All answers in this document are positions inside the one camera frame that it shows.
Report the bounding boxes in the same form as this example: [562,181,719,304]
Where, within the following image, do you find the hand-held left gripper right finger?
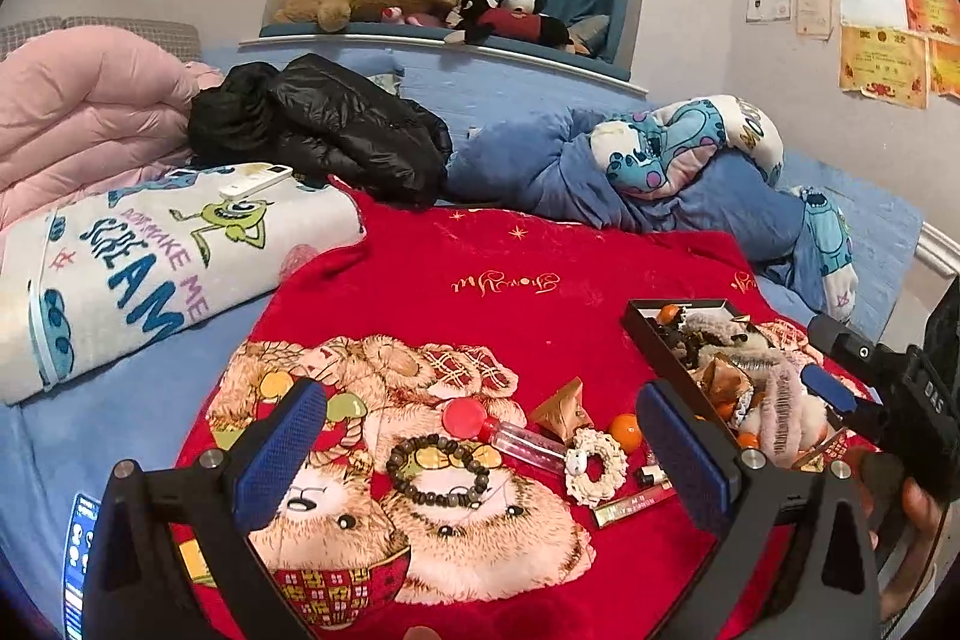
[636,379,880,640]

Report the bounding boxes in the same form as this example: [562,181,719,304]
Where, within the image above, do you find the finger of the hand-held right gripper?
[799,364,893,442]
[806,314,912,378]

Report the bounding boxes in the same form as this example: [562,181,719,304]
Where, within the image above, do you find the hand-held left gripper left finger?
[79,379,329,640]

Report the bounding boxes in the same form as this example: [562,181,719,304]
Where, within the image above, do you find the gold triangular packet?
[529,377,612,438]
[694,359,755,408]

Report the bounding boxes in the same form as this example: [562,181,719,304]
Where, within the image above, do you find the red lighter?
[592,486,680,528]

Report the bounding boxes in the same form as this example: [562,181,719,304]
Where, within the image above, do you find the black rectangular box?
[621,297,863,472]

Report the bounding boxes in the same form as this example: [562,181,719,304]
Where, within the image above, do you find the red-capped clear bottle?
[441,398,571,461]

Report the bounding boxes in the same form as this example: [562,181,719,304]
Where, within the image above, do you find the wooden bead bracelet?
[385,434,492,512]

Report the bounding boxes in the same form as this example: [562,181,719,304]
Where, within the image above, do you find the person's right hand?
[855,449,946,622]

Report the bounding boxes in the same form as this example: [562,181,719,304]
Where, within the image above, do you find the pink fur hair claw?
[754,347,830,468]

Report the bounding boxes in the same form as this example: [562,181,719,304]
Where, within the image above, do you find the beige fur hair claw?
[701,331,773,378]

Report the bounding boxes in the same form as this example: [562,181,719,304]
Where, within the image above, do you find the dark brown scrunchie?
[652,317,710,367]

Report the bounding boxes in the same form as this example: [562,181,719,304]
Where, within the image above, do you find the beige fluffy scrunchie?
[686,310,751,341]

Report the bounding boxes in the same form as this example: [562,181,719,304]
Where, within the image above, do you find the white bed rim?
[919,220,960,281]

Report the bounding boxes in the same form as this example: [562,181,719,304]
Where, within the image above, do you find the blue cartoon quilt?
[442,94,860,322]

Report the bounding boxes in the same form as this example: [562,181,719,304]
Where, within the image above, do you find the phone with blue screen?
[64,494,102,618]

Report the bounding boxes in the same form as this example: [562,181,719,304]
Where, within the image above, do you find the white cartoon blanket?
[0,162,368,405]

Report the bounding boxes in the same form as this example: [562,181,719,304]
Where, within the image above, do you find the red printed blanket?
[172,186,901,640]

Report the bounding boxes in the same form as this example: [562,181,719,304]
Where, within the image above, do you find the white remote control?
[217,164,295,200]

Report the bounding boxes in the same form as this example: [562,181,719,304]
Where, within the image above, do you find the black puffer jacket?
[186,53,455,212]

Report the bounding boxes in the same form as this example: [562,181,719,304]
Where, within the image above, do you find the pink quilt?
[0,25,226,229]

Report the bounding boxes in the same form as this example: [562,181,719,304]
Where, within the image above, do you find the grey cushion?
[571,14,612,60]

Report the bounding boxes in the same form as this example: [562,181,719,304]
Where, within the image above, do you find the curved window ledge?
[240,21,650,97]

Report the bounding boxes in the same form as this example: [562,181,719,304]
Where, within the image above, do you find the pink white plush toy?
[379,6,451,28]

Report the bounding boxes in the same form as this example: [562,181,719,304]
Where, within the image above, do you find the grey plaid headboard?
[0,15,202,64]

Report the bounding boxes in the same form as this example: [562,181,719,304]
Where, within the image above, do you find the black mouse plush toy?
[442,0,575,49]

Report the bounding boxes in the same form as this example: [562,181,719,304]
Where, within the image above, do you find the group of wall certificates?
[745,0,960,109]

